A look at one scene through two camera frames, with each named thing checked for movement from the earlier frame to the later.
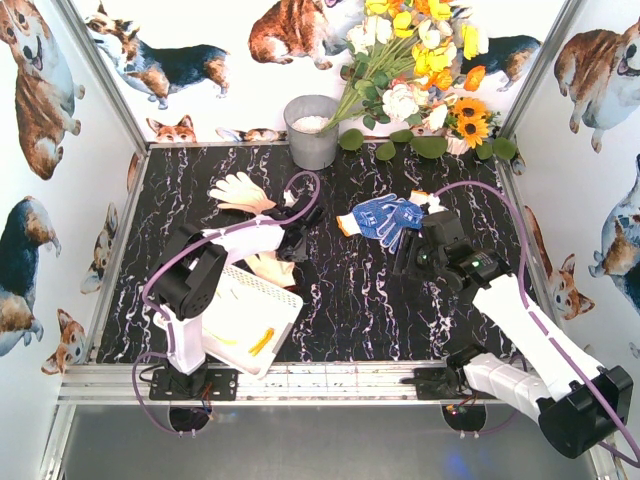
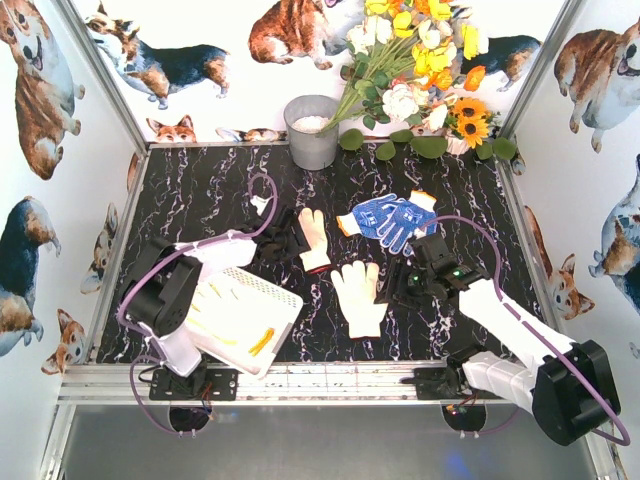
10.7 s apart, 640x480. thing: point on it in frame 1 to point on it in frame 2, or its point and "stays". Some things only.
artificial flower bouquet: [414, 68] stays
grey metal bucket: [305, 117] stays
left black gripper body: [298, 232] stays
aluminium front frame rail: [318, 382] stays
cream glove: [271, 268] to [357, 289]
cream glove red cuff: [239, 191] to [317, 258]
